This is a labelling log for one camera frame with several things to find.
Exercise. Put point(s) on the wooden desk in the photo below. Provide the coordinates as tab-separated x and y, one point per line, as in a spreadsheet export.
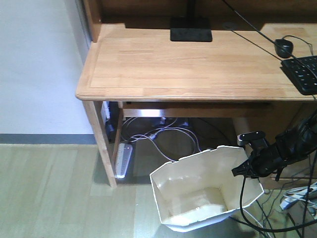
132	61

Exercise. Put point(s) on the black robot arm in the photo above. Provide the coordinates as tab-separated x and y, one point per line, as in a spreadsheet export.
291	146

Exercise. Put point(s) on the black computer mouse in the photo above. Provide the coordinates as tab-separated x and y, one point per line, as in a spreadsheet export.
283	48

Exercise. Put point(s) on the white plastic trash bin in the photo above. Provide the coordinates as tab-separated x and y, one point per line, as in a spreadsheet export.
200	190

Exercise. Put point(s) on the black computer monitor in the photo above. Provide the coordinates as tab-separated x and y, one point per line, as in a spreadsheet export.
190	28

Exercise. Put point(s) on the white power strip right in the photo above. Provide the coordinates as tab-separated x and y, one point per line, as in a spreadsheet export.
291	196

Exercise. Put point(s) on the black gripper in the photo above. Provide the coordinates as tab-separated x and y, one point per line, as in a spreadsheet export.
265	162

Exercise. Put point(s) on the white power strip under desk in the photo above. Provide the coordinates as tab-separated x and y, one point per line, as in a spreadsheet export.
123	157

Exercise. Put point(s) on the black keyboard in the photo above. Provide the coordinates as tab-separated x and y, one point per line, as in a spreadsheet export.
302	72

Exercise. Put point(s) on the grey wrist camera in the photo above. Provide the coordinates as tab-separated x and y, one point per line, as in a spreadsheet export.
243	139

